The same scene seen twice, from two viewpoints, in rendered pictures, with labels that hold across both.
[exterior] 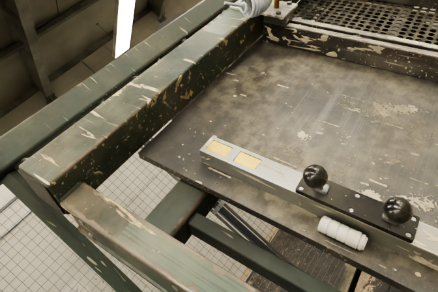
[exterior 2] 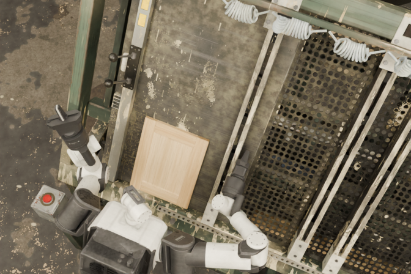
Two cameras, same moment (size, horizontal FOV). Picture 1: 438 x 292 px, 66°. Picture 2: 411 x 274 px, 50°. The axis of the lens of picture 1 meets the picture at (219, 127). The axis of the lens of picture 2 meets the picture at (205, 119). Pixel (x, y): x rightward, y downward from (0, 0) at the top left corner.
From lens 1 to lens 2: 1.71 m
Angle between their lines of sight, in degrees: 72
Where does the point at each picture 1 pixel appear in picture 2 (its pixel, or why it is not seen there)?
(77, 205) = not seen: outside the picture
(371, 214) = (128, 73)
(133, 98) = not seen: outside the picture
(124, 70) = not seen: outside the picture
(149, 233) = not seen: outside the picture
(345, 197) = (132, 64)
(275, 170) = (139, 34)
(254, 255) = (119, 24)
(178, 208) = not seen: outside the picture
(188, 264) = (86, 9)
